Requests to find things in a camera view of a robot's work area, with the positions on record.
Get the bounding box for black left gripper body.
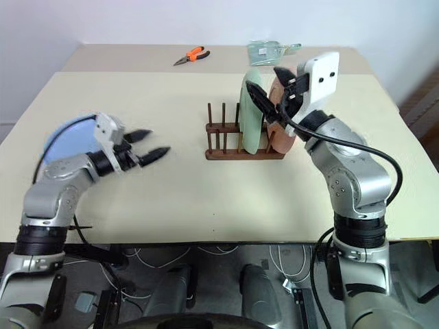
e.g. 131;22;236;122
115;136;142;171

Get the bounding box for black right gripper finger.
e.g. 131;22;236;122
246;81;280;123
273;66;298;91

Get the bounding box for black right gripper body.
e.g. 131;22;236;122
278;73;311;119

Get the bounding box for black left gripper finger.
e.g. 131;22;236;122
137;146;171;168
123;129;154;144

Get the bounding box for green plate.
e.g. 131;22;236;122
238;69;265;156

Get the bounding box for wooden dish rack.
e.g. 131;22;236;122
205;101;286;162

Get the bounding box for clear plastic bag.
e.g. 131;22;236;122
247;39;303;66

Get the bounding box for pink plate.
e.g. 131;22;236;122
267;76;296;156

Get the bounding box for blue plate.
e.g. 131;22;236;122
42;112;104;173

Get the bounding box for dark grey rounded shape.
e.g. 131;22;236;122
239;263;287;329
147;263;199;329

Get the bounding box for grey floor device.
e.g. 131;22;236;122
74;291;99;313

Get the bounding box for black floor box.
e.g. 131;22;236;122
93;289;121;329

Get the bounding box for black curved rim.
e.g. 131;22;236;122
115;309;302;329

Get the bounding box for black floor bar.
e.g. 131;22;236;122
291;287;318;329

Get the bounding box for black furniture leg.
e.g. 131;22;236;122
416;239;439;304

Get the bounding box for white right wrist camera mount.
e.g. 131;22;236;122
284;51;341;136

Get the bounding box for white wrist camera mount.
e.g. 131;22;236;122
284;51;341;136
94;112;126;172

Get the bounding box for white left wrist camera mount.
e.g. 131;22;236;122
94;112;126;172

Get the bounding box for orange handled pliers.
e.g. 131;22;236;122
172;46;211;67

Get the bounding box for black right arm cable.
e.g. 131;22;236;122
274;99;404;210

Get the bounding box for black table frame bar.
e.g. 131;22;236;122
64;243;128;267

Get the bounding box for white floor cable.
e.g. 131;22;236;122
102;245;241;302
268;243;318;285

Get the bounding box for thin black hanging cable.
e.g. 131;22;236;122
309;228;341;329

